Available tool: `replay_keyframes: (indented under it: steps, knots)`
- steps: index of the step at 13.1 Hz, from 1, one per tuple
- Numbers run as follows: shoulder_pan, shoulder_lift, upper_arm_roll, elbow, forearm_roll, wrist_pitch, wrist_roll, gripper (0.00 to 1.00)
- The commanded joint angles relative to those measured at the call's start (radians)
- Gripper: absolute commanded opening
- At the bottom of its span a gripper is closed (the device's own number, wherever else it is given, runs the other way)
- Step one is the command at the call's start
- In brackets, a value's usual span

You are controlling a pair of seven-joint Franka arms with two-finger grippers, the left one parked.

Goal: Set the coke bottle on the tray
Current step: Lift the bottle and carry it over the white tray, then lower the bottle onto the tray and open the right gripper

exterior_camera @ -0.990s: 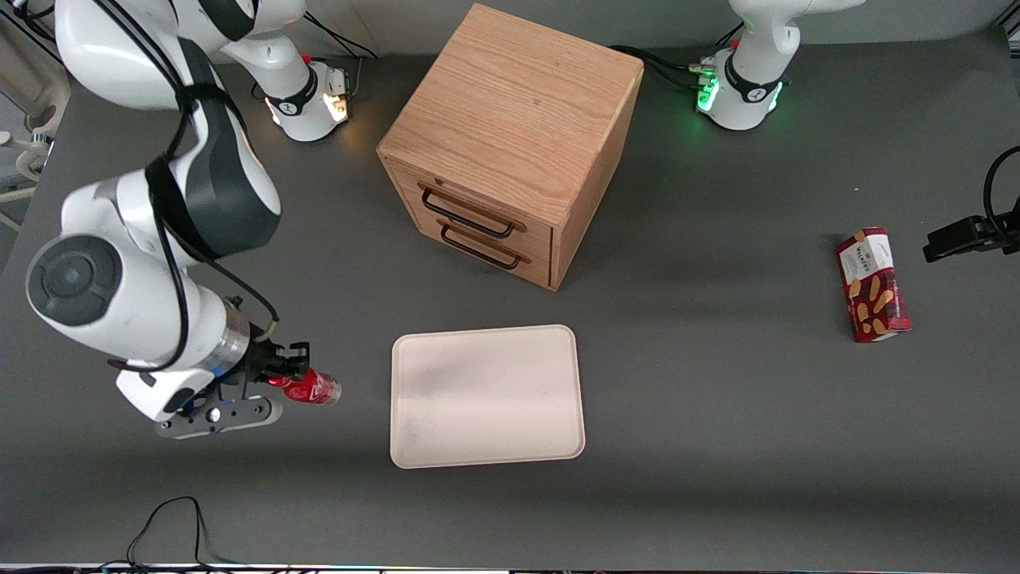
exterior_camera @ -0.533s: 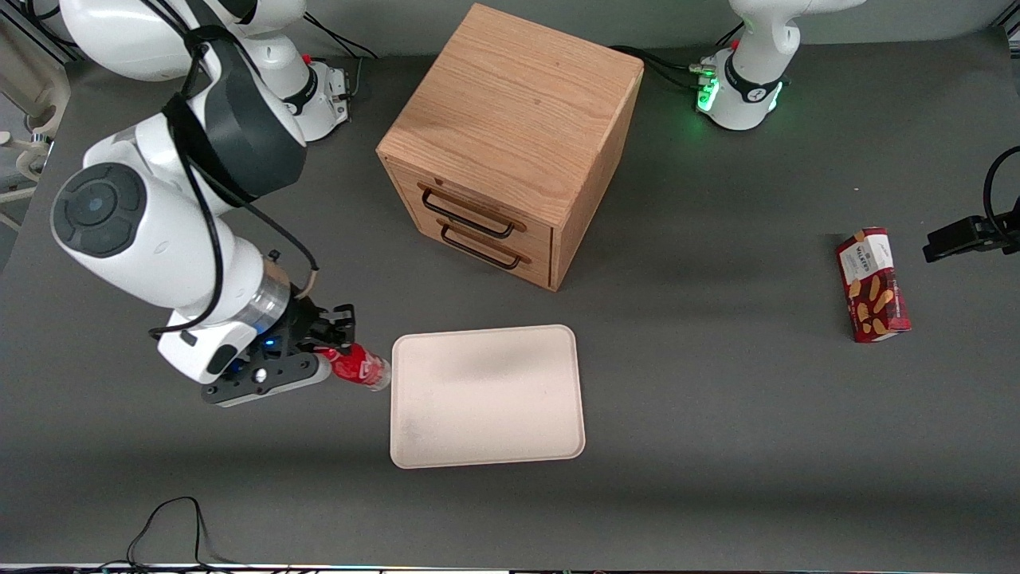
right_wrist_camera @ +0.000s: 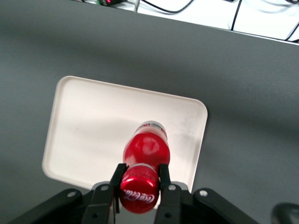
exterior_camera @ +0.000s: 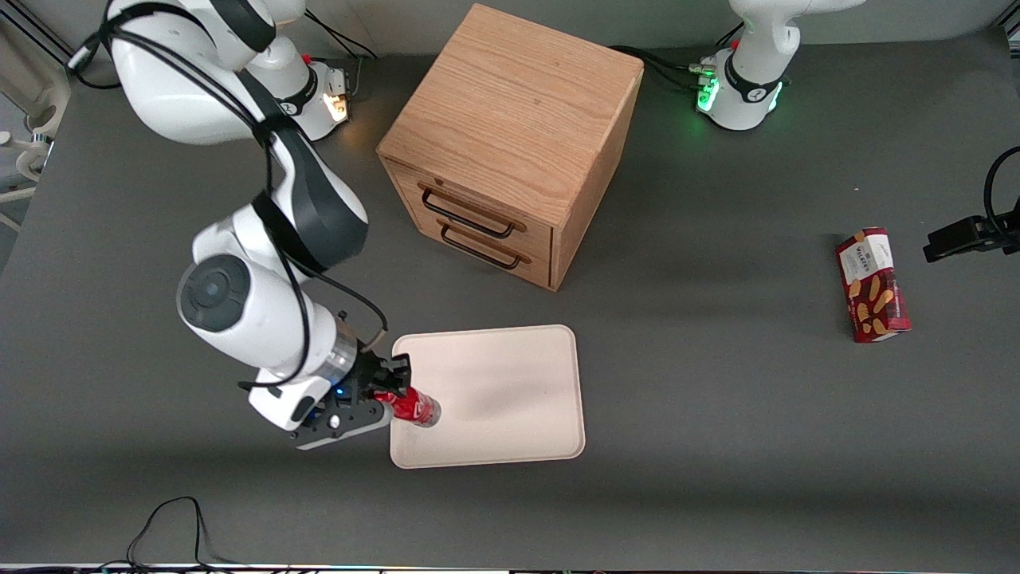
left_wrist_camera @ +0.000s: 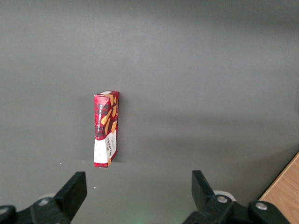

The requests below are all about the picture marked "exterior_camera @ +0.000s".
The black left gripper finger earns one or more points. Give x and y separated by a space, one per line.
966 227
952 248

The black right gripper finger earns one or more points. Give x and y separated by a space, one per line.
382 402
399 373

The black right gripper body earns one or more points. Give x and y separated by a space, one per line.
372 373

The red coke bottle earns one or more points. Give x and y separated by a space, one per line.
416 408

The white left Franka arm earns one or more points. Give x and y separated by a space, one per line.
757 64

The beige rectangular tray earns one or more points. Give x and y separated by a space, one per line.
510 399

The red cookie box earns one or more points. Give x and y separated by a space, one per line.
872 285

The wooden two-drawer cabinet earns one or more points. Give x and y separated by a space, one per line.
510 112

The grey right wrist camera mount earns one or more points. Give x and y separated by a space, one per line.
339 426

